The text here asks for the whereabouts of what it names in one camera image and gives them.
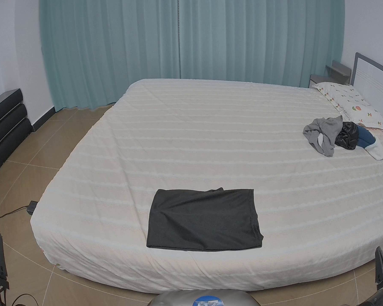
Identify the white garment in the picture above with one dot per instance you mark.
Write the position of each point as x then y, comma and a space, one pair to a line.
376, 151

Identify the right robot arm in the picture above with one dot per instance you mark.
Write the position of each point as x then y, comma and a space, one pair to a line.
379, 298

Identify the grey garment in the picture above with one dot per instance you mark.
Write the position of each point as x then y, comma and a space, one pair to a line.
325, 132

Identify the bed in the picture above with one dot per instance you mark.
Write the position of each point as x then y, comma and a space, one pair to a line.
210, 139

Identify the black power adapter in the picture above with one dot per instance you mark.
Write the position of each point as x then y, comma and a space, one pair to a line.
32, 207

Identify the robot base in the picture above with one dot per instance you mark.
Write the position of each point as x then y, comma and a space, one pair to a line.
178, 300

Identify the grey bedside table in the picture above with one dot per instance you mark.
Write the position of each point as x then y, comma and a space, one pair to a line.
338, 70

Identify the dark blue garment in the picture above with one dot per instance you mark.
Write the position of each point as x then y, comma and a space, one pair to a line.
365, 137

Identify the black chest of drawers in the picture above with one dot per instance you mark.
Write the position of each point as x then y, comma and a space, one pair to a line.
6, 126

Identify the white printed pillow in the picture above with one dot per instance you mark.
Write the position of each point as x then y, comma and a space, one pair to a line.
351, 104

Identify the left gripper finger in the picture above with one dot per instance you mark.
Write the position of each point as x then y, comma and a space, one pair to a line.
0, 260

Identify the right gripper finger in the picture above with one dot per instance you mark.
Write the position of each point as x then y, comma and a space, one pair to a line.
381, 266

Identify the black shiny garment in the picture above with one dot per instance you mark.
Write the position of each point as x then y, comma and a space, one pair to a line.
348, 137

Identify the black T-shirt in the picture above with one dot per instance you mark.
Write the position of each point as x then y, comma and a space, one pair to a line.
204, 218

